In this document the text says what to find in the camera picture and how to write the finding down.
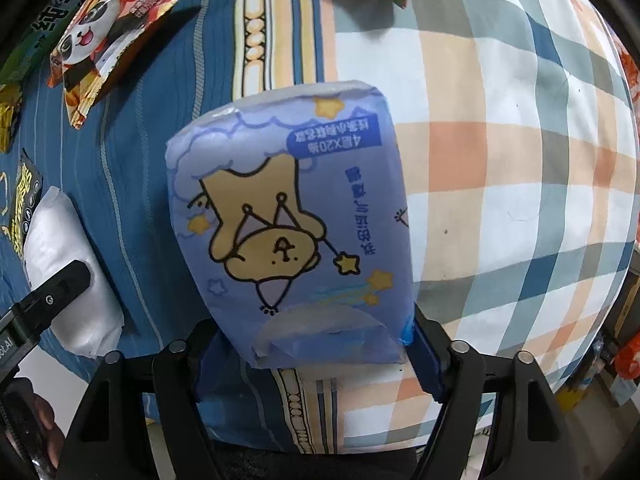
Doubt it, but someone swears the blue cartoon tissue pack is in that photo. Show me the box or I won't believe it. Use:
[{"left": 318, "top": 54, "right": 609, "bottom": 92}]
[{"left": 165, "top": 81, "right": 416, "bottom": 368}]

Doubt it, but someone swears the orange panda snack bag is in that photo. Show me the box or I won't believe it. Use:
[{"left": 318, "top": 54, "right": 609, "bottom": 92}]
[{"left": 49, "top": 0, "right": 180, "bottom": 129}]

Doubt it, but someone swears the plaid bed sheet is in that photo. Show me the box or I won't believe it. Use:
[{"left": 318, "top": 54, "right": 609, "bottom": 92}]
[{"left": 234, "top": 0, "right": 640, "bottom": 451}]

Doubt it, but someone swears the white wipes pack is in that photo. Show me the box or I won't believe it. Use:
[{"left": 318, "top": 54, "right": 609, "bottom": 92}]
[{"left": 23, "top": 186, "right": 125, "bottom": 359}]

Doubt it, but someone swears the black shoe shine wipes pack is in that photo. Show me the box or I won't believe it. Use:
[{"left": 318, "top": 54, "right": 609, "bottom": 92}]
[{"left": 1, "top": 150, "right": 43, "bottom": 260}]

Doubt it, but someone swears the yellow snack packet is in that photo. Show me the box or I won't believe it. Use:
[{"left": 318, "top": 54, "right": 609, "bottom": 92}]
[{"left": 0, "top": 84, "right": 23, "bottom": 154}]

